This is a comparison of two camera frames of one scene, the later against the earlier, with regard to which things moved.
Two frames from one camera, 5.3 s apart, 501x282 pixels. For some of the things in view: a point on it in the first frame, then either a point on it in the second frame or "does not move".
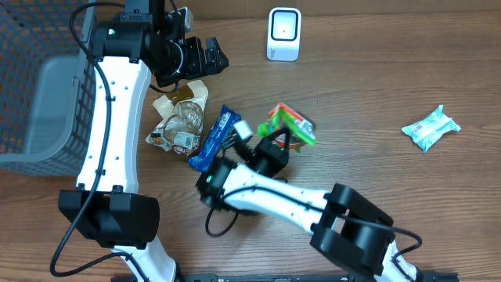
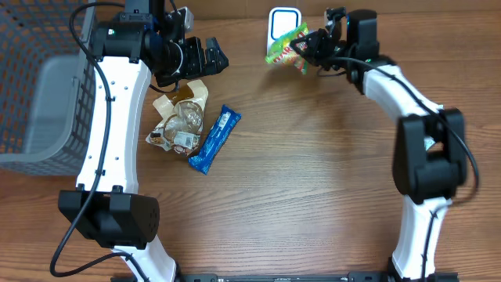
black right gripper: (271, 151) to (310, 38)
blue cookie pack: (218, 136) does not move
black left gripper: (199, 66) does not move
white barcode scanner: (283, 41) does not move
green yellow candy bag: (300, 131) to (282, 51)
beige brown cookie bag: (182, 113) does not move
